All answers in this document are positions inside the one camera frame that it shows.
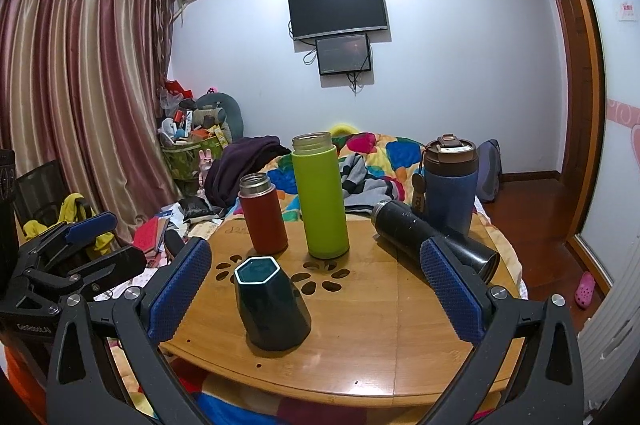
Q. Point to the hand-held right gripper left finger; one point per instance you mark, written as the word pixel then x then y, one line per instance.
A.
pixel 180 290

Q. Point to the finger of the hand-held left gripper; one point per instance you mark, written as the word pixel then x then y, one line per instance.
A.
pixel 90 225
pixel 112 261

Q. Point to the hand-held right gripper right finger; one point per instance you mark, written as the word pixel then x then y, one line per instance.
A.
pixel 450 290

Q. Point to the dark green hexagonal cup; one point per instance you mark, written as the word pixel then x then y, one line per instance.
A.
pixel 272 317

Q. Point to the yellow cloth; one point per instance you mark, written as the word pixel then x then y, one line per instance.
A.
pixel 70 207

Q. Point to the red book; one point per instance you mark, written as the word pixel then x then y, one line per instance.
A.
pixel 150 235

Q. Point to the black mesh chair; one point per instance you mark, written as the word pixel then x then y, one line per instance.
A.
pixel 37 192

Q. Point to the black thermos bottle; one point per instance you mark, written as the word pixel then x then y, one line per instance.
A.
pixel 400 225

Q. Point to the blue tumbler with brown lid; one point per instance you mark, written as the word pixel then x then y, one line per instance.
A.
pixel 450 200

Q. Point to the red thermos bottle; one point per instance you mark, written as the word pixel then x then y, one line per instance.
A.
pixel 264 220

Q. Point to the green storage basket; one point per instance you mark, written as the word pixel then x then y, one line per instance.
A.
pixel 187 160

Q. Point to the grey striped cloth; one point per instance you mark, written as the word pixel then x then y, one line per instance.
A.
pixel 367 190

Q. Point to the pink clog shoe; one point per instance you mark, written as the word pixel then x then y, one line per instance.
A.
pixel 584 290

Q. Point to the pink and beige curtain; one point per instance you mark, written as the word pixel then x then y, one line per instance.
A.
pixel 85 90

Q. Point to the dark purple cloth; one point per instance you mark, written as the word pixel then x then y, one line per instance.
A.
pixel 240 165

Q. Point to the wooden lap table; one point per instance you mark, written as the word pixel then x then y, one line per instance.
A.
pixel 395 150

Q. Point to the lime green bottle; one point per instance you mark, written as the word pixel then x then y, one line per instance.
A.
pixel 320 205

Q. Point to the red plastic bag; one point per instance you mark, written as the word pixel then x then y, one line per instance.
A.
pixel 176 89

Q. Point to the grey round cushion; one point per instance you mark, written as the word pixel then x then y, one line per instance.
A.
pixel 227 110

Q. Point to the small black monitor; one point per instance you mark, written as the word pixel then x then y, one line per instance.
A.
pixel 344 54

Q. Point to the wooden door frame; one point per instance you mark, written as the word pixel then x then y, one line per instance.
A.
pixel 575 55

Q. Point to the black wall television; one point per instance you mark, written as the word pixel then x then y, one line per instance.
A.
pixel 337 7

